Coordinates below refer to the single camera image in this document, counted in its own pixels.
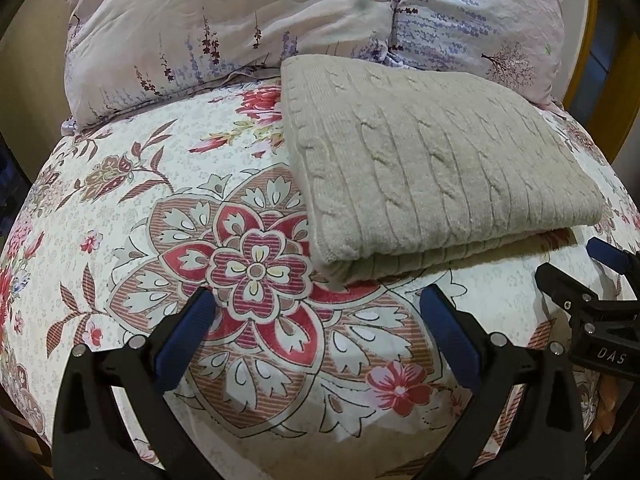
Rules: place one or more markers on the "lavender floral pillow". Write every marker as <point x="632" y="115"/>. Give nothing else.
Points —
<point x="475" y="20"/>

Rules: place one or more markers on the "pink floral pillow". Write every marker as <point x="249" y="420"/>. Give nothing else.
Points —
<point x="200" y="25"/>

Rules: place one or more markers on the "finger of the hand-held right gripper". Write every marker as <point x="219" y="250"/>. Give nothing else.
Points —
<point x="607" y="255"/>
<point x="565" y="285"/>

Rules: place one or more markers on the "yellow wooden bed frame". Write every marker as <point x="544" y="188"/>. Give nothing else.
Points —
<point x="582" y="35"/>

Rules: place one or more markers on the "floral print bed sheet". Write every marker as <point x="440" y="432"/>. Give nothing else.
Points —
<point x="150" y="210"/>

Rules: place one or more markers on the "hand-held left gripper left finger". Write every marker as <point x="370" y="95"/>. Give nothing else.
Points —
<point x="182" y="340"/>

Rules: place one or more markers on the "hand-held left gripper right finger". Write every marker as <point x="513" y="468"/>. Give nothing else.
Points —
<point x="450" y="340"/>

